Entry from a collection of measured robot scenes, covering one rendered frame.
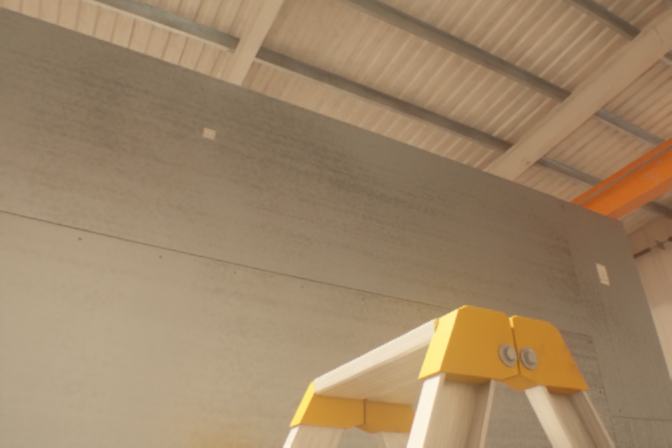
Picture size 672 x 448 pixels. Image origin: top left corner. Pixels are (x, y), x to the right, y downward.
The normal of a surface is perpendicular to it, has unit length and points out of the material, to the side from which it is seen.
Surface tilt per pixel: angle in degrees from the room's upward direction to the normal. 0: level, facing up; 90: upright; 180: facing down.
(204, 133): 90
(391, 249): 90
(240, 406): 90
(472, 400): 88
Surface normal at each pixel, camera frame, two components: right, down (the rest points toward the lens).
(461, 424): 0.48, -0.51
